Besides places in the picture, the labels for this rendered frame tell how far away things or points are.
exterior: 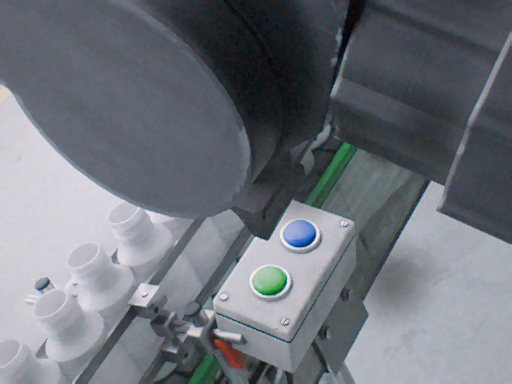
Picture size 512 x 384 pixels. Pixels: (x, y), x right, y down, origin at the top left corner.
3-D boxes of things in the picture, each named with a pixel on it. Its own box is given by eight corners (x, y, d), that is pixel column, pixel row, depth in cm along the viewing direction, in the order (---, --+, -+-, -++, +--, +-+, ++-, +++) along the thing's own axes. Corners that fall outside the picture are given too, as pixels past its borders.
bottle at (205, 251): (245, 283, 111) (181, 172, 102) (195, 308, 111) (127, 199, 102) (233, 252, 116) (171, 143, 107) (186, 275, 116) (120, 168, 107)
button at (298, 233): (293, 222, 97) (292, 213, 96) (321, 233, 96) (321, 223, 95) (278, 245, 96) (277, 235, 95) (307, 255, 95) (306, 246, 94)
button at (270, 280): (263, 268, 94) (262, 259, 93) (292, 279, 93) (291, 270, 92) (248, 292, 93) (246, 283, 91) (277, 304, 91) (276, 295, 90)
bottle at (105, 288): (131, 395, 105) (51, 286, 96) (132, 353, 110) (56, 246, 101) (185, 375, 104) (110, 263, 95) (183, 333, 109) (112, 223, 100)
